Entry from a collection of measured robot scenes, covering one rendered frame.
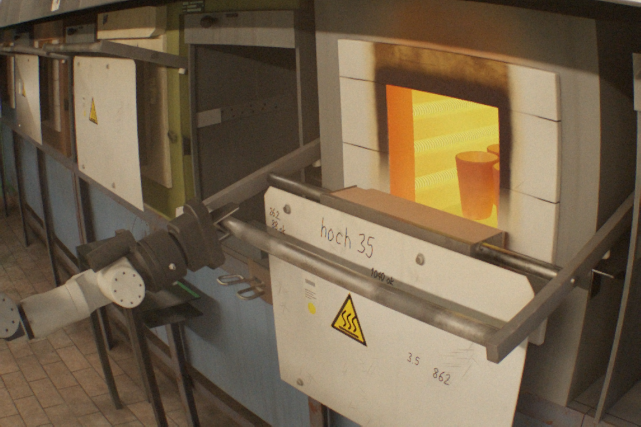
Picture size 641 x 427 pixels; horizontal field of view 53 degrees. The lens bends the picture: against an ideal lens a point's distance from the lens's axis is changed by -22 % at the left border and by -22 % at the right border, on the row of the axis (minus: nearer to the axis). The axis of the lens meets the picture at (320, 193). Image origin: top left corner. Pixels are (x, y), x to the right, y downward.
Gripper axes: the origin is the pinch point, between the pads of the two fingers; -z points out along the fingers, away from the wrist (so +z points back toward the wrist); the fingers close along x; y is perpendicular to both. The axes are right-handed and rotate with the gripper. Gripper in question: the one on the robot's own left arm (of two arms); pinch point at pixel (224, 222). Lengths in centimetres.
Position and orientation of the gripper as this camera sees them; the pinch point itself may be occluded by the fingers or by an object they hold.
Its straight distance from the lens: 130.8
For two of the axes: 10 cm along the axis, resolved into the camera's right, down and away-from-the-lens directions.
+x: -2.4, -8.7, -4.2
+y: -6.0, -2.0, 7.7
